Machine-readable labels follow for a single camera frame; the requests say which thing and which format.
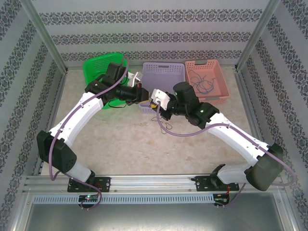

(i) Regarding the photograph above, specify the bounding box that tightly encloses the thin blue cable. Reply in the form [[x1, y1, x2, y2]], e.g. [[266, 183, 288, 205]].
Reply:
[[193, 79, 215, 95], [187, 69, 216, 95]]

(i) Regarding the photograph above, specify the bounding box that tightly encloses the purple plastic basket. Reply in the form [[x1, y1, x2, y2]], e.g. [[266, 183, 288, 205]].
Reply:
[[139, 62, 187, 115]]

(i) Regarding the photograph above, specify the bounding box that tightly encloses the pink plastic basket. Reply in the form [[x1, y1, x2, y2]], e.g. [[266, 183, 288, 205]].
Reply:
[[184, 59, 231, 105]]

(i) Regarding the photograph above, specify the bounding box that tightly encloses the green plastic basket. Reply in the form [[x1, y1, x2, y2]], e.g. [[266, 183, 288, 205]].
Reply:
[[82, 52, 135, 110]]

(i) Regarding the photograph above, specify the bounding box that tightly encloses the small circuit board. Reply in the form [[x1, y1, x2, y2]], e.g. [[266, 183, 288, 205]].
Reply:
[[214, 193, 231, 205], [78, 194, 101, 205]]

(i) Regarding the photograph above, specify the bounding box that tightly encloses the black left gripper wire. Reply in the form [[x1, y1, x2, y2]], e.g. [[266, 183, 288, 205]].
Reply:
[[107, 100, 128, 109]]

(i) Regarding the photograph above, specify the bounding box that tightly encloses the aluminium side frame rail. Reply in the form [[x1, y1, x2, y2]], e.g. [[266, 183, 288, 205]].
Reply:
[[33, 69, 69, 176], [234, 68, 265, 145]]

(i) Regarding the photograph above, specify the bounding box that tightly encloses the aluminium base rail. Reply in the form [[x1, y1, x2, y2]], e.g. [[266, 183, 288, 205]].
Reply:
[[24, 175, 284, 193]]

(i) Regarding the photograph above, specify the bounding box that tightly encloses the slotted grey cable duct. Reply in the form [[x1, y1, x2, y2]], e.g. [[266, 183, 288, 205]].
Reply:
[[32, 194, 215, 205]]

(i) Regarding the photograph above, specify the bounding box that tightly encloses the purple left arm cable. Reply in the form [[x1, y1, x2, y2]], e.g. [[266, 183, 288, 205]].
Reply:
[[49, 55, 130, 209]]

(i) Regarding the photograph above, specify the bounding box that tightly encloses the aluminium frame post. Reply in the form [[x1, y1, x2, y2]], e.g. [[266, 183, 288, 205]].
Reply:
[[234, 0, 281, 72], [20, 0, 68, 73]]

